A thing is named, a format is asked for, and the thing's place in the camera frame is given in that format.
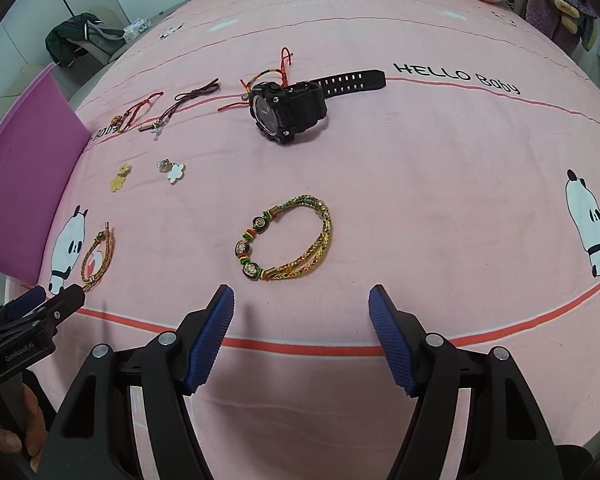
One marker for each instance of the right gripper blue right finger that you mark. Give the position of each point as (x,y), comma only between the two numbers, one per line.
(402,341)

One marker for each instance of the purple blanket with toy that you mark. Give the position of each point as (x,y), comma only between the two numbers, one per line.
(566,22)

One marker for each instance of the yellow flower hair clip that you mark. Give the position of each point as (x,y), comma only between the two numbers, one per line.
(116,184)

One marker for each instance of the dark green jacket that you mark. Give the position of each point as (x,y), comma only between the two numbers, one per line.
(72,37)

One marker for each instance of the left human hand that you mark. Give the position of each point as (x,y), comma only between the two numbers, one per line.
(35,433)

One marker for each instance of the white flower hair clip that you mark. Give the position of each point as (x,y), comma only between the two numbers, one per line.
(173,171)

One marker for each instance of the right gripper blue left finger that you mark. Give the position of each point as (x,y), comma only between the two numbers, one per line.
(201,334)

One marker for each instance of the white tissue pack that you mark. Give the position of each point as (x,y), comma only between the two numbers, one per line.
(135,29)

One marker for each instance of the beige front chair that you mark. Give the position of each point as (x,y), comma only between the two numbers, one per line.
(67,85)

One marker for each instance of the purple plastic basin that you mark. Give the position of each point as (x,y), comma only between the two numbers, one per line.
(41,139)

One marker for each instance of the black digital wrist watch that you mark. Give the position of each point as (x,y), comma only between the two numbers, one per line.
(281,113)

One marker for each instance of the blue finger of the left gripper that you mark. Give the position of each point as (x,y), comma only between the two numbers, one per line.
(65,303)
(26,303)

